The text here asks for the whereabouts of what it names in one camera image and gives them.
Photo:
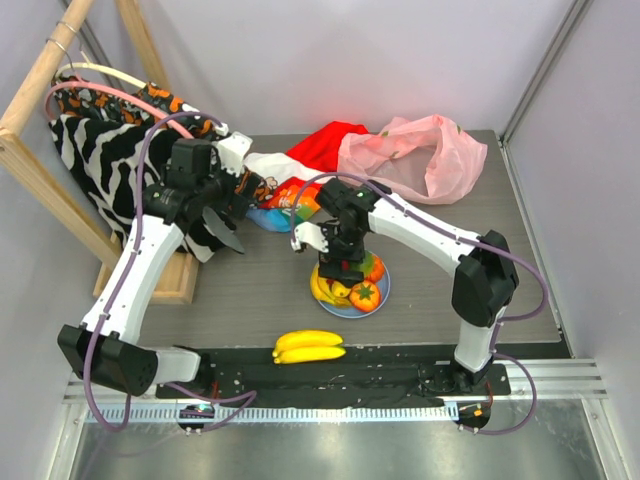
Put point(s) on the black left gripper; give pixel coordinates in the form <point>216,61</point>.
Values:
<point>232,204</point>

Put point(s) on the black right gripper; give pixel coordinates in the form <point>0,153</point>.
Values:
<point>341,270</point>

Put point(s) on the orange fake pumpkin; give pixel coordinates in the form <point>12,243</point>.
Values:
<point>373,268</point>

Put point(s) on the yellow fake banana bunch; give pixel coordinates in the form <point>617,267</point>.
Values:
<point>329,291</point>

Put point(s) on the pink plastic bag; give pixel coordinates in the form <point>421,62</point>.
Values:
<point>431,161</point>

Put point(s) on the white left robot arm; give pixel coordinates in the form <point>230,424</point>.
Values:
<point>104,348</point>

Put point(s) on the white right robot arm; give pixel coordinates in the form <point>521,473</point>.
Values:
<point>484,279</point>

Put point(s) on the colourful rainbow pouch bag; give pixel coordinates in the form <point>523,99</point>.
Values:
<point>283,176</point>

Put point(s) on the blue plastic plate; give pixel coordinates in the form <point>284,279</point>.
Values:
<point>352,313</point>

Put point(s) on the red cloth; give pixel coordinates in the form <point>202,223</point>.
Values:
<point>319,150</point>

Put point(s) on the zebra pattern cloth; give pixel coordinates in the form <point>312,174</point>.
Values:
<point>102,157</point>

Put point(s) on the orange black patterned cloth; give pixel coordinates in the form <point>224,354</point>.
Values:
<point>144,107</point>

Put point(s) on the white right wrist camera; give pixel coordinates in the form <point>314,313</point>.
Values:
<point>307,234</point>

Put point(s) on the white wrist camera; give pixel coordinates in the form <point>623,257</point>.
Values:
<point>307,234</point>
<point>232,151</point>

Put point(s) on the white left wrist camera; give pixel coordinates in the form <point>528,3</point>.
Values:
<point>232,151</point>

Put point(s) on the aluminium rail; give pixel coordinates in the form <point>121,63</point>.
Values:
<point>532,382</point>

